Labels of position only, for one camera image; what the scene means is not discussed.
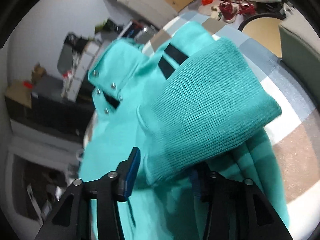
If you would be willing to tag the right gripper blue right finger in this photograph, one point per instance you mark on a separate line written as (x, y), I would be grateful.
(235, 209)

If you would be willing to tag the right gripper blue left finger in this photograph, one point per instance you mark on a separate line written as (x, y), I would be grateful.
(70, 217)

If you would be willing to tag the teal green jacket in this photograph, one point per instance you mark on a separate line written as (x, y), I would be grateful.
(195, 99)

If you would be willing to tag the checkered bed sheet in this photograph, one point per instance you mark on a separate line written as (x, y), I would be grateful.
(295, 134)

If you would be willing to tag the white drawer cabinet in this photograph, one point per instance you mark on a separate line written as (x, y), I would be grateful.
(76, 78)

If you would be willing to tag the red shoes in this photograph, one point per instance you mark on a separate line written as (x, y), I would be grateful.
(230, 10)

